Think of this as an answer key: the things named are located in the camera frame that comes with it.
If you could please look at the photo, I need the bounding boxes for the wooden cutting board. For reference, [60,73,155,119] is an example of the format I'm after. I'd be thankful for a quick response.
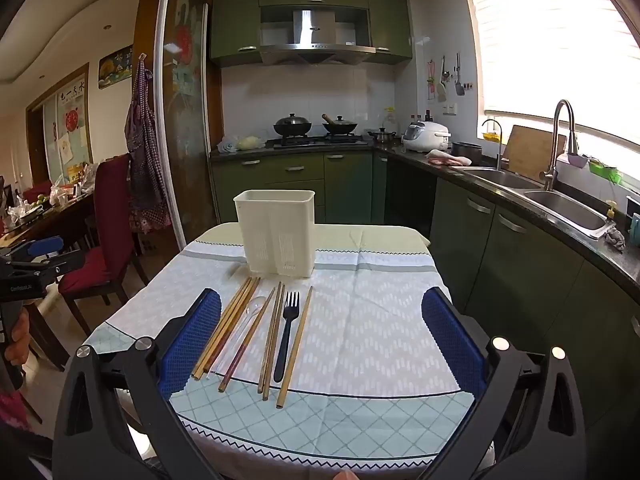
[502,125,568,186]

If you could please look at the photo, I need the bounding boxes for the white and teal tablecloth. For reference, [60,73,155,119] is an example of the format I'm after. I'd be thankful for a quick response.
[82,222,476,480]

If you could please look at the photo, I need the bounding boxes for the green upper cabinets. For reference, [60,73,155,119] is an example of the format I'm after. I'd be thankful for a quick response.
[209,0,415,68]

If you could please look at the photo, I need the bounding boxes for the person's left hand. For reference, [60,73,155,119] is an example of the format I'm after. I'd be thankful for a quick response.
[5,307,32,367]

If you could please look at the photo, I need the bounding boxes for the black wok with wooden handle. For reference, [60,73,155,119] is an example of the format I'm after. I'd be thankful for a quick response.
[321,113,360,136]

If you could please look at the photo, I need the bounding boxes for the steel range hood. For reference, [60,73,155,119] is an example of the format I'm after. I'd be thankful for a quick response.
[259,7,376,66]

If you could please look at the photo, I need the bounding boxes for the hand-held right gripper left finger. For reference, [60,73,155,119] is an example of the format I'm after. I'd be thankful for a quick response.
[52,287,223,480]

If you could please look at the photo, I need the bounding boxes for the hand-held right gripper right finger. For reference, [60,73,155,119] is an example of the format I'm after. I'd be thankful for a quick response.
[421,287,588,480]

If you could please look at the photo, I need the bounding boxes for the small wall picture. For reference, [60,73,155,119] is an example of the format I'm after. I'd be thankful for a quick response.
[97,45,133,90]

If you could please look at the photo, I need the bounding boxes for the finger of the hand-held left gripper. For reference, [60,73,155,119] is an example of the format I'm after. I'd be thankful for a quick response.
[2,236,64,263]
[30,251,86,288]

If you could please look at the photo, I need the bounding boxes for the checkered hanging apron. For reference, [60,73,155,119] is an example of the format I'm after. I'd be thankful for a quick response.
[125,55,173,233]

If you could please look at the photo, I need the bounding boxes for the white window blind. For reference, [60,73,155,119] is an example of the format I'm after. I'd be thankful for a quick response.
[460,0,640,133]

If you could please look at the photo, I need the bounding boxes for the sliding glass door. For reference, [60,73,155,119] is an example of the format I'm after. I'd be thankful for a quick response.
[154,0,218,253]

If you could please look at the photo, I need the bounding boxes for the clear plastic spoon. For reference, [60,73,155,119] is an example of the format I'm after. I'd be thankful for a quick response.
[206,296,267,376]

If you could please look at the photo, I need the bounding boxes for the black inner pot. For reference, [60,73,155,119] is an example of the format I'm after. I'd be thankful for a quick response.
[451,141,484,166]

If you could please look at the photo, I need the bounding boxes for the white plastic utensil holder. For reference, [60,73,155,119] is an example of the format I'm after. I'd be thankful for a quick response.
[234,189,316,277]

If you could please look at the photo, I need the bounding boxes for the large wall poster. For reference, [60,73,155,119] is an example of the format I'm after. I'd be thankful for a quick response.
[42,65,93,168]

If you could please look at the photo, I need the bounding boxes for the steel sink basin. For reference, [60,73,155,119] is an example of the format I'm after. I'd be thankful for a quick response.
[522,190,608,233]
[462,166,541,191]

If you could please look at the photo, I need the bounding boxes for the clutter of bags and dishes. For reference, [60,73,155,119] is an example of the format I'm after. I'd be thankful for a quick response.
[0,162,103,226]

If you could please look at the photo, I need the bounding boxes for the black wok with lid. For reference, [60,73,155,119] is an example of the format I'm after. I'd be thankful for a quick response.
[273,113,313,138]

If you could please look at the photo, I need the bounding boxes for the small steel faucet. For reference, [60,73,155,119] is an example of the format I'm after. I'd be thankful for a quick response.
[481,119,503,172]

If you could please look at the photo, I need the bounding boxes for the gas stove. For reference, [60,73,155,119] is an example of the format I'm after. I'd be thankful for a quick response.
[265,132,373,150]

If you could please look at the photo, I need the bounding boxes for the green sink basket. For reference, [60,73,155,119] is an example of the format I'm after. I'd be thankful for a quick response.
[587,157,623,183]

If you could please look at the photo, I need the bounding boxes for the white rice cooker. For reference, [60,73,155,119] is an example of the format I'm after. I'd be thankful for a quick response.
[402,120,452,153]

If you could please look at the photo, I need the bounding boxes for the red dining chair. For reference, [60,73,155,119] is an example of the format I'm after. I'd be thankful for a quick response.
[57,154,151,336]

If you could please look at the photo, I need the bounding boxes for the pink cloth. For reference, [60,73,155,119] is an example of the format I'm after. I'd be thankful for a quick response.
[426,149,473,167]

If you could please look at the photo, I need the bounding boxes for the tall steel faucet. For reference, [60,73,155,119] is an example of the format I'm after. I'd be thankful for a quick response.
[539,99,580,192]

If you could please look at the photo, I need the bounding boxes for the black plastic fork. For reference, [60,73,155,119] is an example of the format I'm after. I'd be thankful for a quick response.
[273,291,301,384]

